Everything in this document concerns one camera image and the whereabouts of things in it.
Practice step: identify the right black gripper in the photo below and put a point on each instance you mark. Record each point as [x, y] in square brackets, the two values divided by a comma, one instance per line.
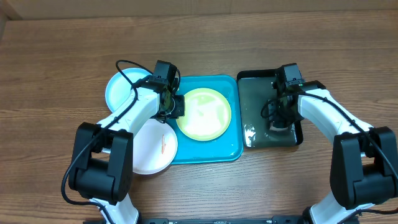
[280, 116]

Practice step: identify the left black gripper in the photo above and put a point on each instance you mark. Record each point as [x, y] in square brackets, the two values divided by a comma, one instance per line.
[179, 111]

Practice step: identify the green scrub sponge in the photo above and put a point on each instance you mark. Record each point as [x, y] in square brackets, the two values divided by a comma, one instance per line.
[280, 126]

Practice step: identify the green rimmed plate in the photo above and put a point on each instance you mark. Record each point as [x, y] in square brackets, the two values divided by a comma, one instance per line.
[207, 114]

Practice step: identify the white pink plate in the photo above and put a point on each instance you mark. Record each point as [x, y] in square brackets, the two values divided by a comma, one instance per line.
[154, 148]

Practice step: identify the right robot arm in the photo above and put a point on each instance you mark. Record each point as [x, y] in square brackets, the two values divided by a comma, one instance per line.
[363, 169]

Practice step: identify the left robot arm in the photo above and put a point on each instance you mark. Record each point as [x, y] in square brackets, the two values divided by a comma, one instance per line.
[101, 166]

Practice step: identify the teal plastic tray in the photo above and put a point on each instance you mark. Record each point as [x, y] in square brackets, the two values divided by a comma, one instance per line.
[227, 147]

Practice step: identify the black water basin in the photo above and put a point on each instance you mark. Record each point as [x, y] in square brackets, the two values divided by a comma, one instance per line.
[255, 89]

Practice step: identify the blue rimmed plate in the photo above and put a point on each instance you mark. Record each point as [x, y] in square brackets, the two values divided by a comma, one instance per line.
[118, 88]

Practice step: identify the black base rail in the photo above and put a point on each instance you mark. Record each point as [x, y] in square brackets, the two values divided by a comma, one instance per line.
[278, 219]

